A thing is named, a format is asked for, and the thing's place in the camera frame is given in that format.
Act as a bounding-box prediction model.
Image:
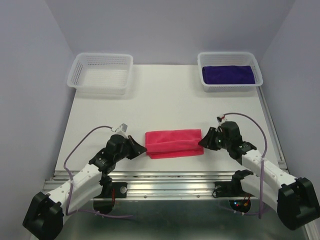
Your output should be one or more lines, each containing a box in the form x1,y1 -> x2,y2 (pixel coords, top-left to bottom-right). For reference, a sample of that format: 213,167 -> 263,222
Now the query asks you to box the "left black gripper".
114,135 -> 146,162

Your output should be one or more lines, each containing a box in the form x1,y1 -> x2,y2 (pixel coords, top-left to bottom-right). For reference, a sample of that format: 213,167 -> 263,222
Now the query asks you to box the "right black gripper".
196,126 -> 231,151

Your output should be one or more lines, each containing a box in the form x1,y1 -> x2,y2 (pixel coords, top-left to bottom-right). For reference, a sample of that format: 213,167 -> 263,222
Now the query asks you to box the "pink towel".
145,129 -> 204,160

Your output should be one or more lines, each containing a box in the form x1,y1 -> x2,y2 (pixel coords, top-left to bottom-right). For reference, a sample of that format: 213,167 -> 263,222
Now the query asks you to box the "purple towel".
202,65 -> 255,85

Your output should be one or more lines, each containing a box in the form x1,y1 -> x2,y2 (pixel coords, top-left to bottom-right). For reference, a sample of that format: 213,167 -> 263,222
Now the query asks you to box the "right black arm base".
212,181 -> 252,215

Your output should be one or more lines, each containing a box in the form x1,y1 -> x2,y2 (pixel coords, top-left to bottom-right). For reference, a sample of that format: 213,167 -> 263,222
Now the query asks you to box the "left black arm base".
93,182 -> 128,215

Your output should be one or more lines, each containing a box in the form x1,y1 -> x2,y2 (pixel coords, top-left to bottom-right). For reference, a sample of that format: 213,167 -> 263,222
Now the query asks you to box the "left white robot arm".
22,134 -> 147,240

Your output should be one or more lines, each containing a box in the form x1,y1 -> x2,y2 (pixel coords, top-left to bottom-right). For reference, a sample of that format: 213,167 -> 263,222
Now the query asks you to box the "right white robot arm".
198,121 -> 320,231

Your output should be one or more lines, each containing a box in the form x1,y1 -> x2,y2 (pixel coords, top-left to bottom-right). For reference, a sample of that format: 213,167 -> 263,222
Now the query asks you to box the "left white plastic basket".
66,52 -> 134,95

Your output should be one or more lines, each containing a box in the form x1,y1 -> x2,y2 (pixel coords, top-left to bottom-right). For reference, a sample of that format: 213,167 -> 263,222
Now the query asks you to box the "white plastic basket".
197,51 -> 263,93
66,52 -> 134,95

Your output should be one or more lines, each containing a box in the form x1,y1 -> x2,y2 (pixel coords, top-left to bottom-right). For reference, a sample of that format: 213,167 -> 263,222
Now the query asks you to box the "right white plastic basket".
197,51 -> 263,93

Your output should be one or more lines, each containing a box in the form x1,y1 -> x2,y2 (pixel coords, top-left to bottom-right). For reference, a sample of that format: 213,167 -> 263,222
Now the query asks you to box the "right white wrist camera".
216,114 -> 228,125

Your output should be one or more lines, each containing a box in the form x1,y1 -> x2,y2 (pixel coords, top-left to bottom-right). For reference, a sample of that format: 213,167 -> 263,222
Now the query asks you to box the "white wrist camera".
111,123 -> 128,133
216,114 -> 228,125

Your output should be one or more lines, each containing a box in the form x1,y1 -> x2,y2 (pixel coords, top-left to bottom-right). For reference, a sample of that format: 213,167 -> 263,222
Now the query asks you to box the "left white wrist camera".
111,123 -> 128,133

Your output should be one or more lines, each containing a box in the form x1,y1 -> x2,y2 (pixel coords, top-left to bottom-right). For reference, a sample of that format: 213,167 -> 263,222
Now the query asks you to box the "aluminium mounting rail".
41,170 -> 309,201

